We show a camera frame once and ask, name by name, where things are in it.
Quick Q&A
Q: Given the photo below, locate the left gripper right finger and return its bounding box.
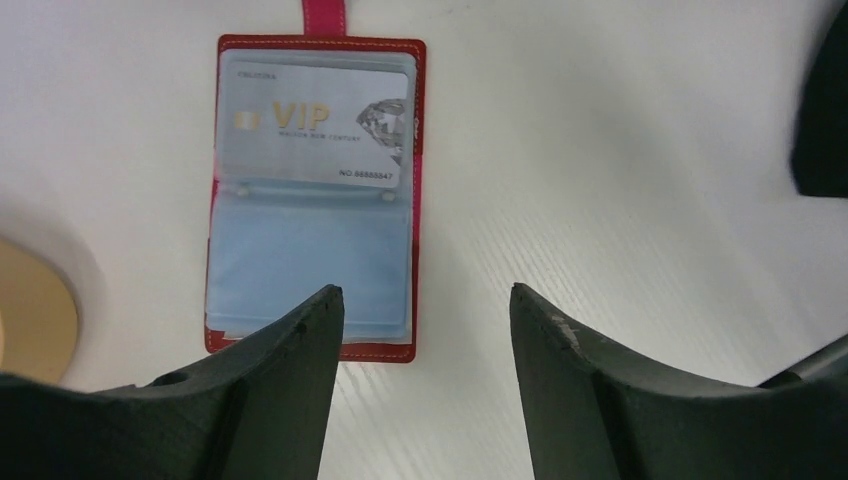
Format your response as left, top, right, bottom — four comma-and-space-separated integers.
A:
510, 284, 847, 479

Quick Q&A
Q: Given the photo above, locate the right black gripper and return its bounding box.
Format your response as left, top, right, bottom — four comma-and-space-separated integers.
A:
790, 4, 847, 198

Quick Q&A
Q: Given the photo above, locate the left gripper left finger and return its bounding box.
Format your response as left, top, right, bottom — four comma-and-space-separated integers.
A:
1, 285, 344, 479

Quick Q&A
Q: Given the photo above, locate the wooden tray with cards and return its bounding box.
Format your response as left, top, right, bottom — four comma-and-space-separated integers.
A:
1, 239, 79, 384

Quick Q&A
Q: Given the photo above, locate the red card holder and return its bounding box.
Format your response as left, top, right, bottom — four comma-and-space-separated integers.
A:
204, 1, 427, 363

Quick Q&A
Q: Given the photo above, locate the silver VIP card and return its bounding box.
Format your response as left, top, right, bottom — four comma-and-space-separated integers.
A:
215, 61, 410, 189

